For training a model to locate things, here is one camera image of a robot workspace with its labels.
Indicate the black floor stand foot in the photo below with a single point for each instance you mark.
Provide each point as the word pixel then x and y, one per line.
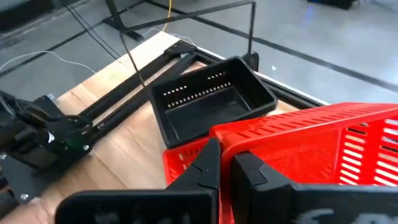
pixel 124 29

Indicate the thin black bent rod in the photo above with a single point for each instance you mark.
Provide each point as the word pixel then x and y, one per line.
pixel 251 31

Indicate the black equipment base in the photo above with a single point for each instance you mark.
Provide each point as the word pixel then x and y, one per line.
pixel 335 3

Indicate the red plastic basket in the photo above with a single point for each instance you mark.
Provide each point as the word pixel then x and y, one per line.
pixel 180 158
pixel 295 149

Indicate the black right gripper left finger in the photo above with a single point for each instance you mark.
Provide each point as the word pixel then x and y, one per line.
pixel 140 208

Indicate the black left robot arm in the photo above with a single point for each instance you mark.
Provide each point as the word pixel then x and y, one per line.
pixel 37 133

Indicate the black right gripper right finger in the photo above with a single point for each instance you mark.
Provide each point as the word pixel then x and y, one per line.
pixel 311 205

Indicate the black aluminium table frame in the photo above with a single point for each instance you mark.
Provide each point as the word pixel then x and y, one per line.
pixel 124 88

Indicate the black plastic basket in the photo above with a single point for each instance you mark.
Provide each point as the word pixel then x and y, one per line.
pixel 202 115

